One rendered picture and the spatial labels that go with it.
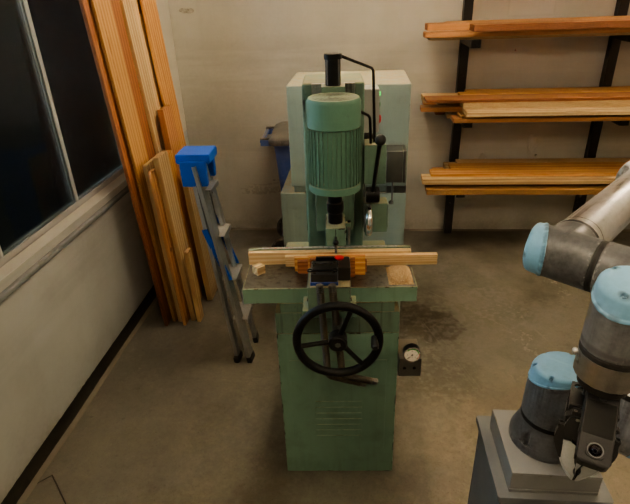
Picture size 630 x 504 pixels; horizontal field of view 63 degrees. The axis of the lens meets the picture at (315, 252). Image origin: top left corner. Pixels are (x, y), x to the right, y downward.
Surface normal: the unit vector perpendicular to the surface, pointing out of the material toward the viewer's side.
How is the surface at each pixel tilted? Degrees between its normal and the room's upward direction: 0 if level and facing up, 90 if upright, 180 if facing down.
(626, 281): 5
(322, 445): 90
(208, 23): 90
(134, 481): 0
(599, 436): 29
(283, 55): 90
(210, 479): 0
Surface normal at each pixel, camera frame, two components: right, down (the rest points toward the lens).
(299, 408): -0.03, 0.46
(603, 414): -0.24, -0.58
